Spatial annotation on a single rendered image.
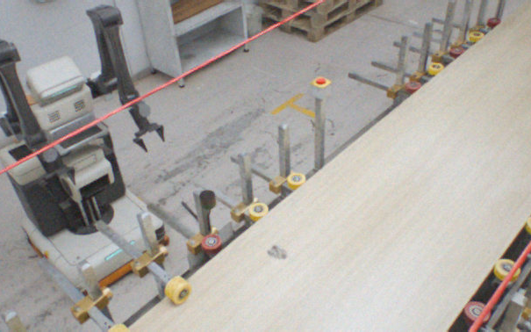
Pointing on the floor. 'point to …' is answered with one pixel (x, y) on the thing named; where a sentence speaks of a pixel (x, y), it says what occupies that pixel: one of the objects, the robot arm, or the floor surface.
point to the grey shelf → (190, 34)
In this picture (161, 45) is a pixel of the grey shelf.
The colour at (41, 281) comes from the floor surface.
